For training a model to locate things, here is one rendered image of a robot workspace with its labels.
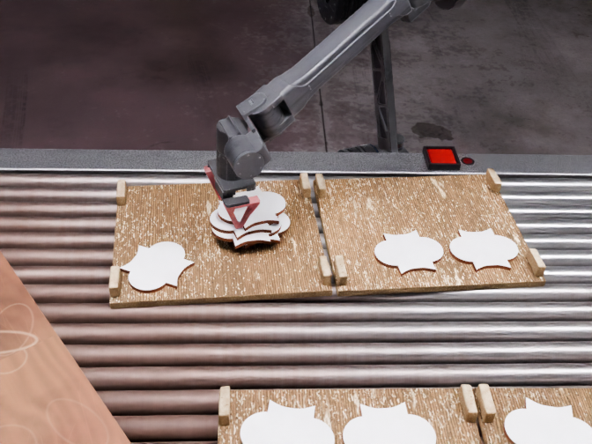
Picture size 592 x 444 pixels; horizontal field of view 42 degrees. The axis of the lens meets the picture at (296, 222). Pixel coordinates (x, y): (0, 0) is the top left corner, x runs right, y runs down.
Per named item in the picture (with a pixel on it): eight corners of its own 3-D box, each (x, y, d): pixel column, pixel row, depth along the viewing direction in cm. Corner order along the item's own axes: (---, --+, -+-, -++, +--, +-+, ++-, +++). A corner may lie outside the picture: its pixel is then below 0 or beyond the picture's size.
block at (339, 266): (332, 264, 149) (333, 254, 147) (342, 264, 149) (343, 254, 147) (337, 286, 144) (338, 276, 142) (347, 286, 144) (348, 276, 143)
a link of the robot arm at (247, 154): (280, 121, 145) (261, 89, 138) (304, 154, 136) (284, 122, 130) (227, 156, 145) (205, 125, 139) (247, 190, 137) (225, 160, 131)
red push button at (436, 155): (425, 153, 184) (426, 148, 183) (450, 153, 184) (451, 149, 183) (430, 167, 179) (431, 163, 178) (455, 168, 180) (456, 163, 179)
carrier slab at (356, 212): (312, 185, 171) (313, 179, 170) (489, 179, 176) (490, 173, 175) (336, 297, 144) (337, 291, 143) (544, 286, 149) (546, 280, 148)
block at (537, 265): (524, 256, 153) (528, 247, 152) (533, 255, 154) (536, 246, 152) (535, 277, 149) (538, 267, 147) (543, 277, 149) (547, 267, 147)
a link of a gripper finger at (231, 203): (225, 238, 146) (226, 199, 140) (214, 216, 151) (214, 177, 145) (259, 231, 148) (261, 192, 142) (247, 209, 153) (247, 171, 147)
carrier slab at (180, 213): (119, 192, 166) (118, 186, 165) (306, 184, 171) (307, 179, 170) (110, 309, 139) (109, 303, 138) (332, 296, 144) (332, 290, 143)
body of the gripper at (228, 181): (224, 198, 142) (224, 166, 137) (206, 167, 149) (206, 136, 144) (256, 192, 144) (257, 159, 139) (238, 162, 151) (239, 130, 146)
